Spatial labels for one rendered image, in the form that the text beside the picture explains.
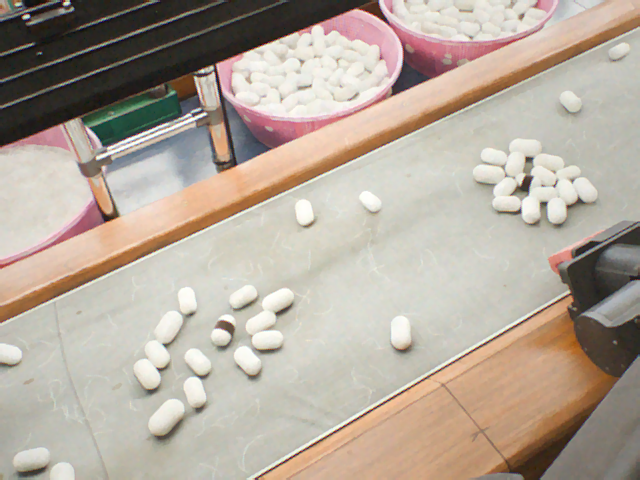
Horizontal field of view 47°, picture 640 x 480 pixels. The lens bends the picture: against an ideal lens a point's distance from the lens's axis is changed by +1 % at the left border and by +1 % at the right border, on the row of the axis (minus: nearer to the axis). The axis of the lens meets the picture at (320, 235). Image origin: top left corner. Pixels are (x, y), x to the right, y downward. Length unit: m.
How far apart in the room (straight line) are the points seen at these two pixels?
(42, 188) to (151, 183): 0.14
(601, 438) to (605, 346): 0.23
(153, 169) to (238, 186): 0.22
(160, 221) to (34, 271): 0.14
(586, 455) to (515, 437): 0.29
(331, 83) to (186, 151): 0.23
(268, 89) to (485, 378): 0.53
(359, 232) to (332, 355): 0.17
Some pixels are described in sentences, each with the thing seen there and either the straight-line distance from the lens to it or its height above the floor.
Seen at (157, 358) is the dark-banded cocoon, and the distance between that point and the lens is 0.76.
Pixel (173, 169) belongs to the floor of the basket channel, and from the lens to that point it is 1.06.
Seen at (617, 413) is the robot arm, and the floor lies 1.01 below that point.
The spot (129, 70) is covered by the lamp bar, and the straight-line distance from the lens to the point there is 0.56.
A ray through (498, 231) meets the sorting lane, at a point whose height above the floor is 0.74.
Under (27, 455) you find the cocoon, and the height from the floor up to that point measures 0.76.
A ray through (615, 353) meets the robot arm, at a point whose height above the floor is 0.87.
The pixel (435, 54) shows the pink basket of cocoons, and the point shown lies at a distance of 1.12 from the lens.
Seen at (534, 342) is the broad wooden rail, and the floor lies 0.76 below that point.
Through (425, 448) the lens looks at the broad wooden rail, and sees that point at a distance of 0.67.
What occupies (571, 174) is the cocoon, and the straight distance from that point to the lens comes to 0.91.
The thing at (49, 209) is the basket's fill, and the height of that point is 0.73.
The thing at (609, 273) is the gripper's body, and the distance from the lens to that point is 0.71.
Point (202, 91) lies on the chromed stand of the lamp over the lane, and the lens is 0.84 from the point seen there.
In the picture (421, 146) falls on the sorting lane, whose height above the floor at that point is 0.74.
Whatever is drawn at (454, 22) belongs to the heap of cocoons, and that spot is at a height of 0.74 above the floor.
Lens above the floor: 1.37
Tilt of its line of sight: 49 degrees down
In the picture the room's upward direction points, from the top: 6 degrees counter-clockwise
